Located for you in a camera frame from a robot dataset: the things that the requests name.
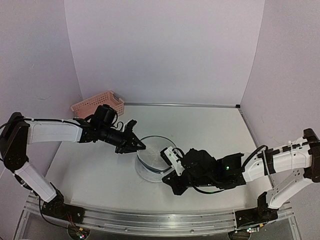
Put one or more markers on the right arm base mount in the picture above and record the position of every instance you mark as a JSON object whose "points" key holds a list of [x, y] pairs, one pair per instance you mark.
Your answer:
{"points": [[260, 214]]}

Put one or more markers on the pink plastic basket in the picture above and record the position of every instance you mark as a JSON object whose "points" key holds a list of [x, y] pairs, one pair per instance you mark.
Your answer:
{"points": [[88, 106]]}

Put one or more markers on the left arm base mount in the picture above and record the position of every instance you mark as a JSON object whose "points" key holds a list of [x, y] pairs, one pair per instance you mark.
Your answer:
{"points": [[58, 209]]}

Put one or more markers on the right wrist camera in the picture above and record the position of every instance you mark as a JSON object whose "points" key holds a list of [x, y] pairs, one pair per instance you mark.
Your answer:
{"points": [[171, 158]]}

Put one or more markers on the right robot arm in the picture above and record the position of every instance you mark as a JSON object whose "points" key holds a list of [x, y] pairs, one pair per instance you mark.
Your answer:
{"points": [[301, 157]]}

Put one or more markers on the aluminium front rail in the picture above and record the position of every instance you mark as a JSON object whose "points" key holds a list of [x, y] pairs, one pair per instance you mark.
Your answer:
{"points": [[156, 224]]}

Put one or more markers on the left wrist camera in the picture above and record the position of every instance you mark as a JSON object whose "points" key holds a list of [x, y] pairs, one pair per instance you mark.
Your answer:
{"points": [[128, 127]]}

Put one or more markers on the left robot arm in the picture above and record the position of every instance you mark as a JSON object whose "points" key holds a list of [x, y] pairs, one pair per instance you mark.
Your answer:
{"points": [[22, 137]]}

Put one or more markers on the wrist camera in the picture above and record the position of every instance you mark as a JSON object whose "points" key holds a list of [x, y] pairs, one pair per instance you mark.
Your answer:
{"points": [[128, 127], [171, 158]]}

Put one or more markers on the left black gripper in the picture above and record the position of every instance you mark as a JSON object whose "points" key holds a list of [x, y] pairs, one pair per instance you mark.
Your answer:
{"points": [[129, 148]]}

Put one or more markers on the white mesh laundry bag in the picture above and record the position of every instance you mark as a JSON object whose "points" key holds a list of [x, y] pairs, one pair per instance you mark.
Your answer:
{"points": [[149, 164]]}

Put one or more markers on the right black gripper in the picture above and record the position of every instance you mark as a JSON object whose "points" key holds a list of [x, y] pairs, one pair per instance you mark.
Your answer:
{"points": [[174, 182]]}

